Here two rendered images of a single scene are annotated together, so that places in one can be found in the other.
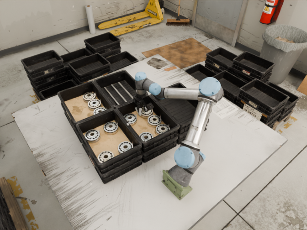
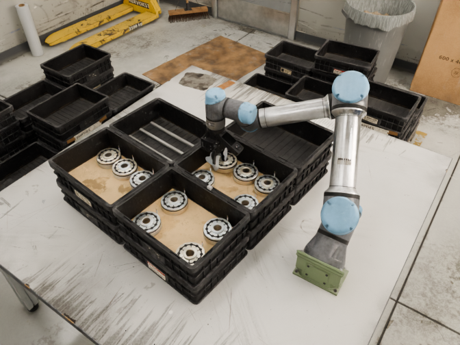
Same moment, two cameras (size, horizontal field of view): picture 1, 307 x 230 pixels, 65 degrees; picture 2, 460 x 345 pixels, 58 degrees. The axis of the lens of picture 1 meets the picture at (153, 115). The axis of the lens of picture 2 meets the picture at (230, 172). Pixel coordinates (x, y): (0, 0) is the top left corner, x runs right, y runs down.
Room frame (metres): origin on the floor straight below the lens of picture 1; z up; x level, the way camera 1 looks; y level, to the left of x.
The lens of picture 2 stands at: (0.04, 0.40, 2.03)
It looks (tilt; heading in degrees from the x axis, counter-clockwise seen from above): 43 degrees down; 344
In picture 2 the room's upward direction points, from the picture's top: straight up
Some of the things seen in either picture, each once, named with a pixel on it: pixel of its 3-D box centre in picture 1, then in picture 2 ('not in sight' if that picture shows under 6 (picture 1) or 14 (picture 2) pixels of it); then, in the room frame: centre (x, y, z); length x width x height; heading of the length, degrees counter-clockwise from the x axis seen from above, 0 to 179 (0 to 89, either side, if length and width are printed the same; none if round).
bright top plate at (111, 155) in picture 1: (105, 157); (189, 254); (0.89, 0.30, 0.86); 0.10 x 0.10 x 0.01
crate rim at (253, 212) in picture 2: (146, 117); (235, 169); (1.19, 0.05, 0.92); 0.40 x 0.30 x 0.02; 34
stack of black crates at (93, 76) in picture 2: (104, 54); (83, 86); (2.94, 0.70, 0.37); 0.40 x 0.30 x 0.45; 130
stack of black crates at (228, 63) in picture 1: (222, 67); (294, 72); (2.78, -0.92, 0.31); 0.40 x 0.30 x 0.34; 40
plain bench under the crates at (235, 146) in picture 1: (144, 152); (222, 237); (1.31, 0.07, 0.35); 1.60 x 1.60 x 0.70; 40
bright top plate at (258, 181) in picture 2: (162, 129); (267, 183); (1.14, -0.07, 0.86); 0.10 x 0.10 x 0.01
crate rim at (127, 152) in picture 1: (108, 135); (181, 213); (1.02, 0.30, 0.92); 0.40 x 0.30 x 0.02; 34
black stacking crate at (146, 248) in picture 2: (108, 139); (181, 223); (1.02, 0.30, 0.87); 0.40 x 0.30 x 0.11; 34
